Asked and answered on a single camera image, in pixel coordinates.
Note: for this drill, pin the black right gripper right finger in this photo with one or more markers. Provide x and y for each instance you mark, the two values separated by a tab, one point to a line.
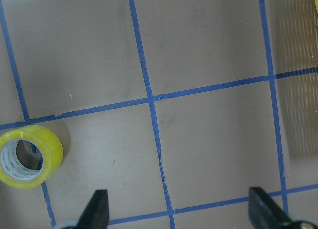
264	212

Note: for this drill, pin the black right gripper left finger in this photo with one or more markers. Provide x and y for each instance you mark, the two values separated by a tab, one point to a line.
96	213

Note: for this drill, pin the yellow tape roll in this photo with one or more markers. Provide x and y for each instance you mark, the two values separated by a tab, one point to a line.
13	173

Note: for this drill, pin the yellow woven basket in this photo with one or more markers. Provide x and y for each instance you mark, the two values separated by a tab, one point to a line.
316	8

